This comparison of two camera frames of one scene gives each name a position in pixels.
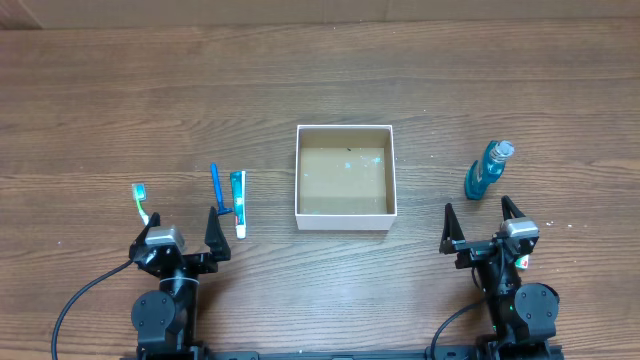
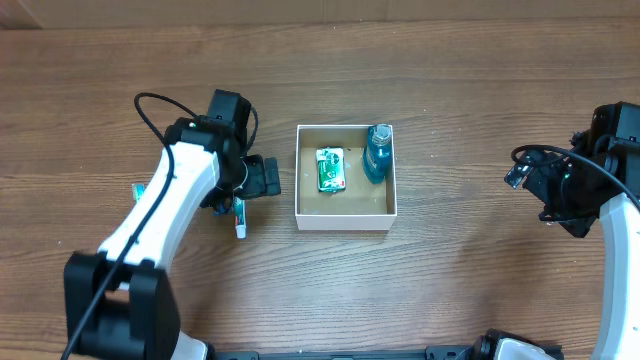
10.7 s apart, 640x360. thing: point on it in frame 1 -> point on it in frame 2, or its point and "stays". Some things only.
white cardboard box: x=345 y=177 stays
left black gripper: x=187 y=260 -> x=232 y=201
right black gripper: x=482 y=248 -> x=542 y=182
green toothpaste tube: x=238 y=181 stays
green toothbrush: x=139 y=194 stays
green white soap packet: x=522 y=262 -> x=331 y=170
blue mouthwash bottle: x=484 y=172 -> x=377 y=154
